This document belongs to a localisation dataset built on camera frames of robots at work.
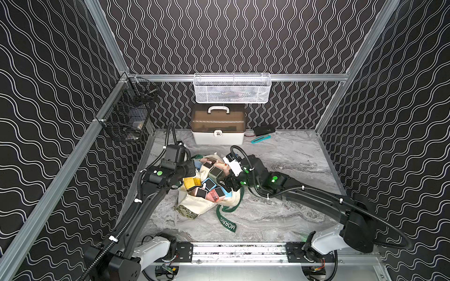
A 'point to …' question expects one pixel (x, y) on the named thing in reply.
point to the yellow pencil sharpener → (191, 182)
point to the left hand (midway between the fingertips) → (190, 163)
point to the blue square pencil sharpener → (210, 184)
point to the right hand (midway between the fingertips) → (223, 174)
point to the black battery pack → (263, 130)
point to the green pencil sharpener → (215, 172)
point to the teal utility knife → (261, 139)
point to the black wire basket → (125, 115)
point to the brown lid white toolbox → (218, 124)
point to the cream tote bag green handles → (190, 205)
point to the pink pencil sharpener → (212, 196)
